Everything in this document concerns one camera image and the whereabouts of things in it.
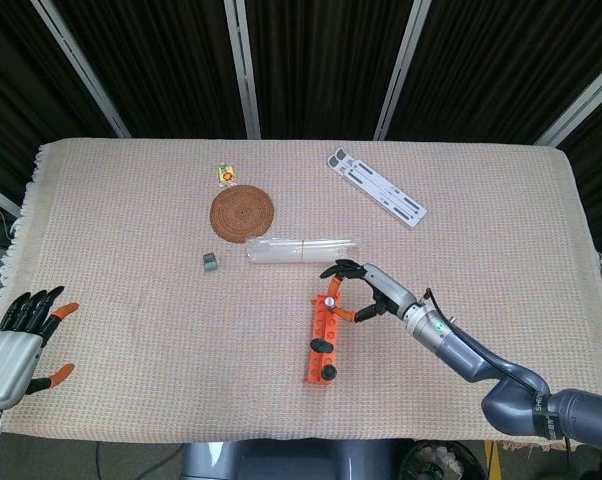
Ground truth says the bundle of clear plastic tubes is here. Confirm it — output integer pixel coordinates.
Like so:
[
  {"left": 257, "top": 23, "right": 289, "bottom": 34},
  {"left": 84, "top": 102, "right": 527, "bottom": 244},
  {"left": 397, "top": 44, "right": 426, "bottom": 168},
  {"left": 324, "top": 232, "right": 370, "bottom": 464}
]
[{"left": 244, "top": 236, "right": 366, "bottom": 267}]

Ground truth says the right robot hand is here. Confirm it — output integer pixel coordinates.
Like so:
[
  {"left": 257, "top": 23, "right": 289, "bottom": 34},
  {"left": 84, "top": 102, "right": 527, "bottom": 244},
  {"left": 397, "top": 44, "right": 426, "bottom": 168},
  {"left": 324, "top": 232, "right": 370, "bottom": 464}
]
[{"left": 319, "top": 258, "right": 420, "bottom": 325}]

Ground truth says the orange tube rack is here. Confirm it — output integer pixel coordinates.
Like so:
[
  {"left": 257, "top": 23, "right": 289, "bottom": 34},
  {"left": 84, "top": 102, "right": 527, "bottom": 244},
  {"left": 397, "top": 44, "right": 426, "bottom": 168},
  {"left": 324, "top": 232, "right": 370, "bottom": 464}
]
[{"left": 303, "top": 289, "right": 342, "bottom": 386}]

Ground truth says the black trash bin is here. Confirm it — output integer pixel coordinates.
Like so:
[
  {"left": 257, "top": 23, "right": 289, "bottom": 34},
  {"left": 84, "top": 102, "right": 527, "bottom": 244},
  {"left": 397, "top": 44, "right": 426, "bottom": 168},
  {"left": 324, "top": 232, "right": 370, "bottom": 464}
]
[{"left": 399, "top": 439, "right": 488, "bottom": 480}]

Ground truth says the small yellow candy packet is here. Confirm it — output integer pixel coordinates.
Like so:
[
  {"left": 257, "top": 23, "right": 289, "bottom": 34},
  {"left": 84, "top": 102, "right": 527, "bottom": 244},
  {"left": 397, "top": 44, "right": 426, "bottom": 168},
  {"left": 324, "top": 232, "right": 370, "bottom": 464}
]
[{"left": 215, "top": 162, "right": 238, "bottom": 188}]

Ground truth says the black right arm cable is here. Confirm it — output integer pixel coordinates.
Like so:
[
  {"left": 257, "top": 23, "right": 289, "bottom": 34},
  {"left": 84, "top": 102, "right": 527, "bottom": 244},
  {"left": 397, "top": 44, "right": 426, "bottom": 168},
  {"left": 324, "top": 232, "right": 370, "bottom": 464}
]
[{"left": 423, "top": 287, "right": 573, "bottom": 452}]

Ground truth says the beige woven tablecloth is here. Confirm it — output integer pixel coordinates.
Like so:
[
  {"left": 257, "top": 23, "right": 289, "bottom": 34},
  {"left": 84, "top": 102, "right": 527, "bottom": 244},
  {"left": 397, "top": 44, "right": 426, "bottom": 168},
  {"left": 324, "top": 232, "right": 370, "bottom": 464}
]
[{"left": 0, "top": 138, "right": 602, "bottom": 449}]

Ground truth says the round woven brown coaster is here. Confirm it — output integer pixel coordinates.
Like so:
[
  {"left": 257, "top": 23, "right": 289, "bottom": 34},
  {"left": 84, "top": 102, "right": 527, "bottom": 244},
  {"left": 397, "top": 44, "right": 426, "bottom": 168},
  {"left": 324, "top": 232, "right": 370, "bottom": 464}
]
[{"left": 209, "top": 184, "right": 276, "bottom": 245}]

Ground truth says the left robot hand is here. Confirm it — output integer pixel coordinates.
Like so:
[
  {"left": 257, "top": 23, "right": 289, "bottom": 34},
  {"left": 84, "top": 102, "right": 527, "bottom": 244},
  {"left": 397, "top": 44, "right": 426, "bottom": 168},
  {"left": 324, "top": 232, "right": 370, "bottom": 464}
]
[{"left": 0, "top": 285, "right": 81, "bottom": 411}]

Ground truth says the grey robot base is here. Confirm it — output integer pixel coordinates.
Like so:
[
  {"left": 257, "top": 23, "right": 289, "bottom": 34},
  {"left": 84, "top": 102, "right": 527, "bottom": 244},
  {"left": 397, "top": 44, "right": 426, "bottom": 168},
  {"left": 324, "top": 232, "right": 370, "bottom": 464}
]
[{"left": 180, "top": 438, "right": 415, "bottom": 480}]

